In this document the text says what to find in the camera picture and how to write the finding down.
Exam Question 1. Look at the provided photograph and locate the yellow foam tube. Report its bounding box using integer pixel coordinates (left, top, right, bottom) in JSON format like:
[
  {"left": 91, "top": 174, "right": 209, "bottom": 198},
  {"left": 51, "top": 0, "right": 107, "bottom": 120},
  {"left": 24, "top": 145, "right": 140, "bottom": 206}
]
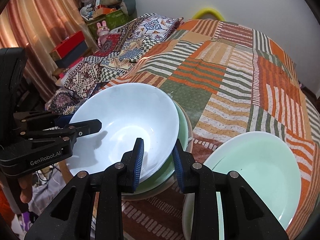
[{"left": 191, "top": 7, "right": 225, "bottom": 21}]

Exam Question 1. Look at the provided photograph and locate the red and blue box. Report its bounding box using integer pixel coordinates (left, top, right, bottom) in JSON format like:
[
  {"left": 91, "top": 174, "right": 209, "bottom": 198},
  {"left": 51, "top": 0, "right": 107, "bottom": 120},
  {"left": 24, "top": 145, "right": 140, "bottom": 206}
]
[{"left": 49, "top": 31, "right": 88, "bottom": 68}]

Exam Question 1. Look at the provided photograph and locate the pink rabbit toy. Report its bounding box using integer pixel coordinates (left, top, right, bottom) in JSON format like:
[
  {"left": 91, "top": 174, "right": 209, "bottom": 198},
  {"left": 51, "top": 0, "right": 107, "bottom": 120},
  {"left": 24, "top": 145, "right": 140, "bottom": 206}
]
[{"left": 97, "top": 20, "right": 110, "bottom": 48}]

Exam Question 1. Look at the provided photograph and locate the green storage box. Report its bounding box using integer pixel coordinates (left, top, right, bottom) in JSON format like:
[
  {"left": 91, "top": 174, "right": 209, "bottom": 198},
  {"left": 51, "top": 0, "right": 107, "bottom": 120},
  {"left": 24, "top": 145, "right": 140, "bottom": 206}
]
[{"left": 86, "top": 9, "right": 133, "bottom": 31}]

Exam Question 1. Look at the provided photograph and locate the orange pink curtain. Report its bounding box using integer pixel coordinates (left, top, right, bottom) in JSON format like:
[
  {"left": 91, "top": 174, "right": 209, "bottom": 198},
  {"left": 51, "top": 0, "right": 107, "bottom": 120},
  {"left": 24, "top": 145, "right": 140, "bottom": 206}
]
[{"left": 1, "top": 0, "right": 97, "bottom": 101}]

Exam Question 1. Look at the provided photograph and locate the white plate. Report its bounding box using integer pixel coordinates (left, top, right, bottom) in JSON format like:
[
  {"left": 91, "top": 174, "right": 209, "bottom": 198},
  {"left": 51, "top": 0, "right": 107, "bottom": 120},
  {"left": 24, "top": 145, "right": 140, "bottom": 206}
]
[{"left": 180, "top": 151, "right": 220, "bottom": 239}]

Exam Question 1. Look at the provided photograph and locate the person's left hand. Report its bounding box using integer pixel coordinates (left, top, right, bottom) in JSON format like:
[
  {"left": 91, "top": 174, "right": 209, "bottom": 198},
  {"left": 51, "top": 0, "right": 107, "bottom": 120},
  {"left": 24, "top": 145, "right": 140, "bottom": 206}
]
[{"left": 18, "top": 174, "right": 33, "bottom": 203}]

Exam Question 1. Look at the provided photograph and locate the mint green bowl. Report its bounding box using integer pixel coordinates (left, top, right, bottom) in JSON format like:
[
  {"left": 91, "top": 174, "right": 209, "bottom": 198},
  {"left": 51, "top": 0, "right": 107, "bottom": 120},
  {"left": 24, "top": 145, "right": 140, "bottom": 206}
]
[{"left": 123, "top": 101, "right": 189, "bottom": 196}]

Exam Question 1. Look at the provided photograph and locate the patterned checkered quilt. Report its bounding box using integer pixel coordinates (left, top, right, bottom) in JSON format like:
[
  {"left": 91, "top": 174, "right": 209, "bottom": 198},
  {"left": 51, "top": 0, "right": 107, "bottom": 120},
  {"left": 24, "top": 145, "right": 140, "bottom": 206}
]
[{"left": 45, "top": 13, "right": 183, "bottom": 115}]

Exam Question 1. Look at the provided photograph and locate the mint green plate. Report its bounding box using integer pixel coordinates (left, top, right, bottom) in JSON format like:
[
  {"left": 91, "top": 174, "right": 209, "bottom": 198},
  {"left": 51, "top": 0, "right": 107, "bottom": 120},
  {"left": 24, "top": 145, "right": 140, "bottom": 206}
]
[{"left": 204, "top": 131, "right": 302, "bottom": 229}]

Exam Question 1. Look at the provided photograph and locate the white bowl with dark dots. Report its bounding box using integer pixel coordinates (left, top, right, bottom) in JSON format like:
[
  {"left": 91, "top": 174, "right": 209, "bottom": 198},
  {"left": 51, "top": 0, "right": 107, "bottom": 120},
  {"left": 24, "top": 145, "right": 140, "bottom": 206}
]
[{"left": 66, "top": 83, "right": 180, "bottom": 181}]

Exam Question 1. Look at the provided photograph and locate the striped patchwork orange blanket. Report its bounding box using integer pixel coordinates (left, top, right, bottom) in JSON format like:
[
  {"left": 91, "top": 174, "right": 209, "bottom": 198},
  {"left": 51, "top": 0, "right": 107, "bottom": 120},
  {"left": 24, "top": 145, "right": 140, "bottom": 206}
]
[{"left": 106, "top": 20, "right": 319, "bottom": 239}]

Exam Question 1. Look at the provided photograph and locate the pink ceramic bowl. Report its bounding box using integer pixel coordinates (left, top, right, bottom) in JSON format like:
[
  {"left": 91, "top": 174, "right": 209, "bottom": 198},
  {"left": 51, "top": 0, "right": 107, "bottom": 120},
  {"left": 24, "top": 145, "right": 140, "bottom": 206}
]
[{"left": 122, "top": 101, "right": 193, "bottom": 201}]

